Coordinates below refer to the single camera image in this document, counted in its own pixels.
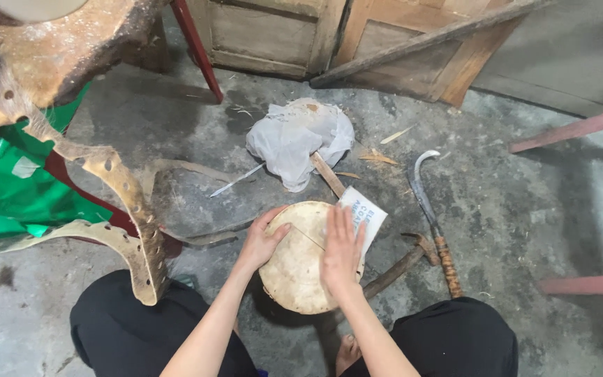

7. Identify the curved rawhide strip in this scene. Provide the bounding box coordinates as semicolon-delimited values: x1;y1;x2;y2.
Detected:
141;158;240;195

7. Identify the person's left leg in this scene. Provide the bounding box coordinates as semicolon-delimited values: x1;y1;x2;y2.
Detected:
69;269;259;377

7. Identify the person's leg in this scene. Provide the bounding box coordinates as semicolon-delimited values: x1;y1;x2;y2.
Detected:
339;296;519;377
69;269;259;377

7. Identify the red wooden bar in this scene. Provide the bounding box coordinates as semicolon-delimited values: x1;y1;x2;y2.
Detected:
536;272;603;296
508;103;603;155

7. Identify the dark rawhide strip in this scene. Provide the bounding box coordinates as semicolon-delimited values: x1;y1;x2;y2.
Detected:
161;217;258;248

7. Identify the person's right leg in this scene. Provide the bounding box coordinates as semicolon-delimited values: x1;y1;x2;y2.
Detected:
339;296;519;377

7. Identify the hammer with wooden handle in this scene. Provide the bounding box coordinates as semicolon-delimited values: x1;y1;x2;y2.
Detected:
362;232;441;300

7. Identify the white cloth bundle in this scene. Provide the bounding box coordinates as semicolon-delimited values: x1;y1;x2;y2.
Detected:
245;97;356;193

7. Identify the person's bare foot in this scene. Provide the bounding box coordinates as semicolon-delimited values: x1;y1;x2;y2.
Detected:
335;334;363;377

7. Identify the flat wooden stick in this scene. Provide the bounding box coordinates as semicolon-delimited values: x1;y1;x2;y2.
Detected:
310;152;347;199

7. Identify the red chair leg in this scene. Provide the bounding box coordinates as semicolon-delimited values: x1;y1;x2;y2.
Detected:
170;0;225;104

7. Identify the orange wood shaving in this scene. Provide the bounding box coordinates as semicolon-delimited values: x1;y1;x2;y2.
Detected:
358;149;400;166

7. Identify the person's right hand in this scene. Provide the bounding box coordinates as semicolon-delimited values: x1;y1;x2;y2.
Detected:
321;205;367;297

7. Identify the sickle with wrapped handle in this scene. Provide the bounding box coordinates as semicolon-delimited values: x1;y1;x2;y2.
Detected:
407;150;464;300

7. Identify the pale wood shaving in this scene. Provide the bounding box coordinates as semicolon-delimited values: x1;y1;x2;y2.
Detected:
379;124;417;145

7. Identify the person's left hand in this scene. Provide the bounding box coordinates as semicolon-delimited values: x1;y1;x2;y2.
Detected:
236;205;293;273

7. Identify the white-backed sandpaper sheet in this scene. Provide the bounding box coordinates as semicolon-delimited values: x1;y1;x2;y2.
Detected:
337;186;388;258

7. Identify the thin metal blade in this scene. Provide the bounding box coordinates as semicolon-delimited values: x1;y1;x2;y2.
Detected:
209;162;267;199

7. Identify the white round object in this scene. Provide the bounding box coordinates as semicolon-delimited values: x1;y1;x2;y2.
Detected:
0;0;91;23

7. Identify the animal hide with punched holes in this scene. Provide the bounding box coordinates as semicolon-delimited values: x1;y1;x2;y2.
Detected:
0;0;171;308

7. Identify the long grey wooden plank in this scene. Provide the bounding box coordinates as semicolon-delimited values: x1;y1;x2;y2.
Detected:
309;0;560;89

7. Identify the green plastic sheet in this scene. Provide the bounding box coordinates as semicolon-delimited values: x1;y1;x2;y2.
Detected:
0;83;115;240

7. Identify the brown wooden door panel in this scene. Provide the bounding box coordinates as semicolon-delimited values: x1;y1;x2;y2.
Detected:
332;0;526;109

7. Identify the pale wooden door panel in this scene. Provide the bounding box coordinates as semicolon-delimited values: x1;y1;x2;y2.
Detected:
185;0;348;80

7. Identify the round rawhide drum head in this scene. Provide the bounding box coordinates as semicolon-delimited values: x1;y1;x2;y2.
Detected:
258;200;366;315

